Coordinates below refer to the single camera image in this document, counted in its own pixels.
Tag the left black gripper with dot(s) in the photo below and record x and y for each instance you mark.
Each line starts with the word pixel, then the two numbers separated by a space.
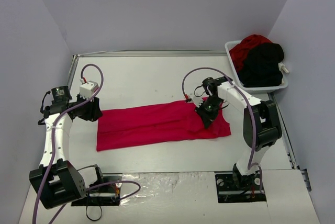
pixel 89 109

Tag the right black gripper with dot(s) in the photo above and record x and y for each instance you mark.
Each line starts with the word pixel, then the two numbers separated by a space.
pixel 205 115

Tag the bright red t shirt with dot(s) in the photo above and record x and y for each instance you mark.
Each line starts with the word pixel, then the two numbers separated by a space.
pixel 151 124

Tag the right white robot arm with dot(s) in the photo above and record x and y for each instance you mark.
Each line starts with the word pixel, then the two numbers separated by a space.
pixel 261 125

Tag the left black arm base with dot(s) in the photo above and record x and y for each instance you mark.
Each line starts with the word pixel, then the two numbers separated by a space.
pixel 103 196

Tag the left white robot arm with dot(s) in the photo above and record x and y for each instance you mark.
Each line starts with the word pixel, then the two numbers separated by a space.
pixel 56 180

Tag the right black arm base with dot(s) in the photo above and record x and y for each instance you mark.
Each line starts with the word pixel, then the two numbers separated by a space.
pixel 229 192

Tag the white plastic laundry basket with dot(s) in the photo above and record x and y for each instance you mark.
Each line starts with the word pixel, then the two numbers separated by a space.
pixel 252 90

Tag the dark red t shirt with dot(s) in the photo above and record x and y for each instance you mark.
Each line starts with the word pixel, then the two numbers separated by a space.
pixel 240 52

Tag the black t shirt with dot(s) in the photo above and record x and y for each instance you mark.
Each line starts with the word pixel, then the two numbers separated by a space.
pixel 260 68

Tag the white garment piece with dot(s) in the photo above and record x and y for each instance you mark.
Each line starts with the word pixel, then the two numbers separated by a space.
pixel 283 68

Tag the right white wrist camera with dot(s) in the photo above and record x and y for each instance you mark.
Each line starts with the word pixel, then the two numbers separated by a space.
pixel 197 101

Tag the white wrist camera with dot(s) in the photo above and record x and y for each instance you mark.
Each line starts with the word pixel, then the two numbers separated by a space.
pixel 197 101
pixel 87 89

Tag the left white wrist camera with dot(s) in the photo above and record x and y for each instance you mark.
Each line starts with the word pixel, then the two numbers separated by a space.
pixel 87 89

